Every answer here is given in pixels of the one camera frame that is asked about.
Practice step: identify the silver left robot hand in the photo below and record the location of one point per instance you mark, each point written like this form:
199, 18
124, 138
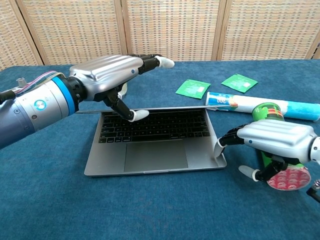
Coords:
107, 72

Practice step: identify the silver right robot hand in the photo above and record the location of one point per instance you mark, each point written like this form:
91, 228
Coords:
277, 140

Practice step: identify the silver laptop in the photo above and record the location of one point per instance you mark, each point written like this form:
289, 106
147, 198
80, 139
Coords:
155, 155

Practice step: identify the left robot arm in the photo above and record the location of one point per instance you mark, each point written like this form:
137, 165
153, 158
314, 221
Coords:
37, 112

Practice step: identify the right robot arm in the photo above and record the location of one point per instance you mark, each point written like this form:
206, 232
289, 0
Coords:
317, 150

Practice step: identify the yellow green plastic bottle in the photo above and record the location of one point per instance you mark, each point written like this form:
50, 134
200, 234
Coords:
123, 91

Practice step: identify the blue white roll tube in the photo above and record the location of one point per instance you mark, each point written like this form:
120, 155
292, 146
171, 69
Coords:
300, 110

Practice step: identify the green Pringles can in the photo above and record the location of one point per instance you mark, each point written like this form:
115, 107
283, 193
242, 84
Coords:
290, 180

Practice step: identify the woven bamboo screen panel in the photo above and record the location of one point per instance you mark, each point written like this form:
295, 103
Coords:
75, 30
172, 27
270, 30
12, 42

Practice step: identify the green sachet packet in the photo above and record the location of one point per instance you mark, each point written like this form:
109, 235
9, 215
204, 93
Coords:
238, 82
192, 88

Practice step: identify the teal tablecloth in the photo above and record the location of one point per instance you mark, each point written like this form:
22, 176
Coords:
150, 212

